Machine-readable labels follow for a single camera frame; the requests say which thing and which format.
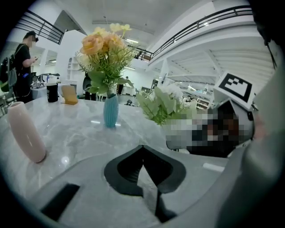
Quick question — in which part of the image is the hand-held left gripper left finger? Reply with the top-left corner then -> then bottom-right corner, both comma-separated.
39,145 -> 161,228

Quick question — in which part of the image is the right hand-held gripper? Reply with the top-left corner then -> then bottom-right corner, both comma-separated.
166,71 -> 256,159

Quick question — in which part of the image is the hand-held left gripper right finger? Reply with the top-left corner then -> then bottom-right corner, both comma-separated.
142,145 -> 232,224

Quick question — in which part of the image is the white flowers bouquet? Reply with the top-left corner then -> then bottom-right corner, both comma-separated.
135,84 -> 196,126

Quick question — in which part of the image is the blue ribbed vase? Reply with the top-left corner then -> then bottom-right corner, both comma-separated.
103,93 -> 119,128

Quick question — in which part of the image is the pink ceramic vase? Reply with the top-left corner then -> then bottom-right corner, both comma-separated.
7,101 -> 48,164

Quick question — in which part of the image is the peach flowers bouquet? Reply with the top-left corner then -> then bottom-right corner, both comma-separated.
75,23 -> 140,98

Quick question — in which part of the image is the white marble table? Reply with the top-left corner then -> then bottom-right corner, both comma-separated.
0,98 -> 214,201

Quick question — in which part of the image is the amber wooden box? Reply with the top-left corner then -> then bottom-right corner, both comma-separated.
61,85 -> 79,105

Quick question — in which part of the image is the person's right hand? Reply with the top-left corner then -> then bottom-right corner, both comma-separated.
253,110 -> 269,143

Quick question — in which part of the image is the black bottle with white lid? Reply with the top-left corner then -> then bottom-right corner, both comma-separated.
46,75 -> 59,103

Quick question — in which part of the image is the white bookcase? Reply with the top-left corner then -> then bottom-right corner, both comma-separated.
66,57 -> 78,80

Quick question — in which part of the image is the black mezzanine railing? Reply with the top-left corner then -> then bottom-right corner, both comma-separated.
14,10 -> 67,45
126,5 -> 253,61

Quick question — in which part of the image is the black green-trimmed backpack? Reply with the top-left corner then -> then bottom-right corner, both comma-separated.
0,53 -> 18,93

